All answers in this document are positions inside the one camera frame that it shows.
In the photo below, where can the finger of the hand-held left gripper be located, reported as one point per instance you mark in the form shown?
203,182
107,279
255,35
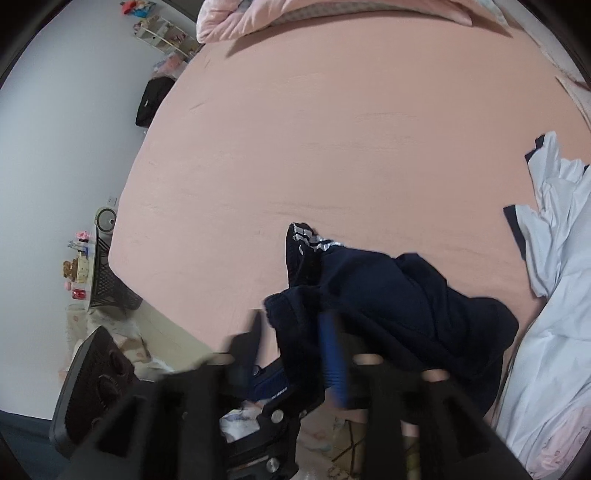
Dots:
270,383

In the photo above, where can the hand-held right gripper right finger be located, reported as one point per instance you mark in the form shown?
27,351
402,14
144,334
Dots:
332,360

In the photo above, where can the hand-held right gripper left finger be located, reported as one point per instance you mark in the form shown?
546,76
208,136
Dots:
244,350

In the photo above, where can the navy striped pants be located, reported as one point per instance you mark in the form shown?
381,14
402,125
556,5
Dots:
392,300

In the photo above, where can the person's white printed pajamas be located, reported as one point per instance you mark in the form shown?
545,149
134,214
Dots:
238,422

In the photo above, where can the floral floor mat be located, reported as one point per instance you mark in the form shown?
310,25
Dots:
120,341

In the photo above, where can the black plastic basket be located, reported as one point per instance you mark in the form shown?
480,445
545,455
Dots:
108,286

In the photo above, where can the black floor heater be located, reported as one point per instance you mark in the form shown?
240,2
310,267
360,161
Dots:
92,374

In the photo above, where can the red can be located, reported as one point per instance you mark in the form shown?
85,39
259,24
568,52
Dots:
79,293

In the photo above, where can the white round device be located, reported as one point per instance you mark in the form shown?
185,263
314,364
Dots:
106,219

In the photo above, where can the small brown bear figure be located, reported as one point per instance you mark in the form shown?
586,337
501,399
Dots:
70,269

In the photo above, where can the pink bed sheet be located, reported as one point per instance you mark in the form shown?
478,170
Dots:
323,138

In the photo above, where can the light blue shirt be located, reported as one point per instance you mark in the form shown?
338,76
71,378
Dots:
554,277

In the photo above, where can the black bag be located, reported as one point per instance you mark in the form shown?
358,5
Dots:
152,99

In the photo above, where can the white shelf unit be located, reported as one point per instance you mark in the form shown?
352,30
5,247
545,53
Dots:
161,33

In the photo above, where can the folded pink quilt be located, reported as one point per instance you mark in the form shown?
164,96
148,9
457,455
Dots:
258,18

